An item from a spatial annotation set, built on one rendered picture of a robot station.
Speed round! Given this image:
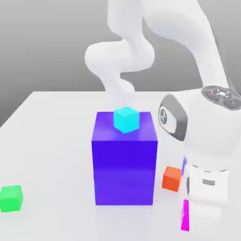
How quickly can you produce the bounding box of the small magenta cube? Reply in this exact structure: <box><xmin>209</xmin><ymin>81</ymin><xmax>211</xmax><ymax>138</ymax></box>
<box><xmin>180</xmin><ymin>199</ymin><xmax>190</xmax><ymax>232</ymax></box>

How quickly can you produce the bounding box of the large blue box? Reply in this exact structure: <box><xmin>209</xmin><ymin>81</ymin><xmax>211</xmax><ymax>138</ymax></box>
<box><xmin>91</xmin><ymin>111</ymin><xmax>158</xmax><ymax>206</ymax></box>

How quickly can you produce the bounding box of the small cyan cube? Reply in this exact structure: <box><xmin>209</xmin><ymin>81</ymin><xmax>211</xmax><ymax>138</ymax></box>
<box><xmin>113</xmin><ymin>106</ymin><xmax>140</xmax><ymax>134</ymax></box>

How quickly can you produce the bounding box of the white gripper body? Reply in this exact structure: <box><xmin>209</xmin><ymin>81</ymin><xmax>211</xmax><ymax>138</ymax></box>
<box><xmin>188</xmin><ymin>201</ymin><xmax>222</xmax><ymax>241</ymax></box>

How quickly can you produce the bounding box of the small green cube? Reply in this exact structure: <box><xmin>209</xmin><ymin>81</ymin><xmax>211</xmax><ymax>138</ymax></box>
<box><xmin>0</xmin><ymin>185</ymin><xmax>24</xmax><ymax>213</ymax></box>

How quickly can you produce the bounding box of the small orange cube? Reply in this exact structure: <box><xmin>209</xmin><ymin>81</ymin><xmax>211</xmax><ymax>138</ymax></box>
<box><xmin>161</xmin><ymin>166</ymin><xmax>183</xmax><ymax>193</ymax></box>

